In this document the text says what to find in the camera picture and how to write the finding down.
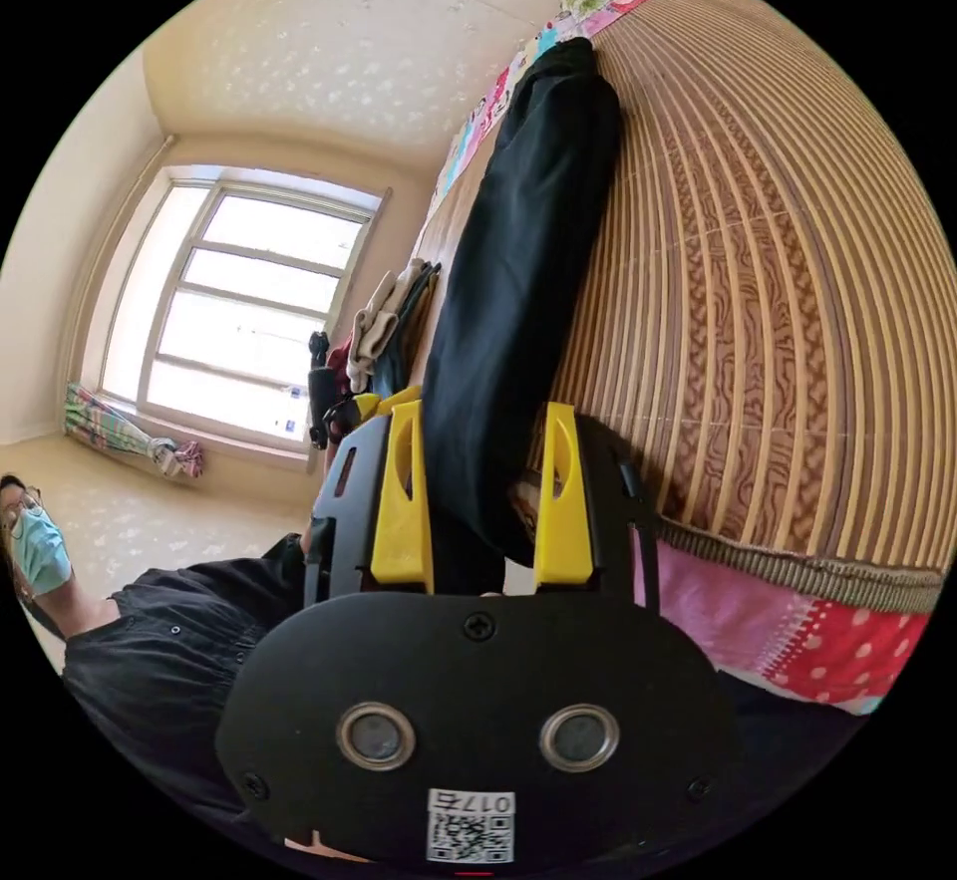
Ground bed with woven mat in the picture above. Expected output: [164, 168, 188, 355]
[407, 0, 947, 717]

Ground window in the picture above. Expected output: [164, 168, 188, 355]
[95, 164, 392, 456]

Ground striped curtain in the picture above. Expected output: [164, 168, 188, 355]
[63, 381, 205, 480]

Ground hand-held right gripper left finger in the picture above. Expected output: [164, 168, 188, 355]
[370, 400, 437, 594]

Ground person's right hand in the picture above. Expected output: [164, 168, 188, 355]
[283, 829, 375, 863]

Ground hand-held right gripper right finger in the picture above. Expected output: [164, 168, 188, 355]
[531, 401, 597, 590]

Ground black pants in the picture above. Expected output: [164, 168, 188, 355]
[420, 36, 623, 597]

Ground person's body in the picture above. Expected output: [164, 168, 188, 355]
[0, 472, 872, 859]

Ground pile of clothes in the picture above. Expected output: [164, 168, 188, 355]
[327, 259, 443, 403]

